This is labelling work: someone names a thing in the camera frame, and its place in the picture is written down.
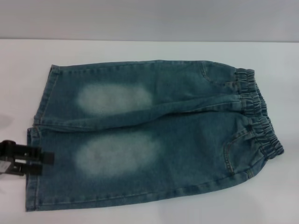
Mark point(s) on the blue denim shorts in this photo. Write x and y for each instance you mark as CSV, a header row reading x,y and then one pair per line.
x,y
177,144

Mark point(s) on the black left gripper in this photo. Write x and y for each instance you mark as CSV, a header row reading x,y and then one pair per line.
x,y
9,151

